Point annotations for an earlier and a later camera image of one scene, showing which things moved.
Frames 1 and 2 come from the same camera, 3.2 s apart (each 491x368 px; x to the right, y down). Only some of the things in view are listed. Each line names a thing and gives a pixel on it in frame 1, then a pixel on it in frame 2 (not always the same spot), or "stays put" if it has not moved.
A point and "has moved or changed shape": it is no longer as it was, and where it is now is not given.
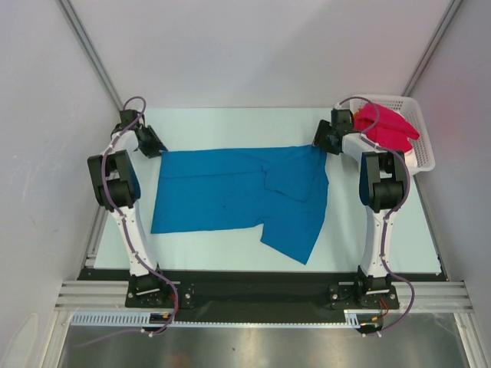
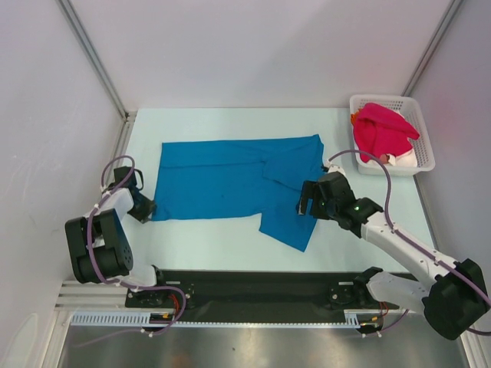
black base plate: x=264 y=290 stays put
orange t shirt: x=355 y=114 stays put
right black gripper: x=324 y=127 to x=311 y=189
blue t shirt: x=282 y=188 has moved or changed shape
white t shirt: x=410 y=159 stays put
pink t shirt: x=391 y=129 stays put
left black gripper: x=157 y=146 to x=149 y=207
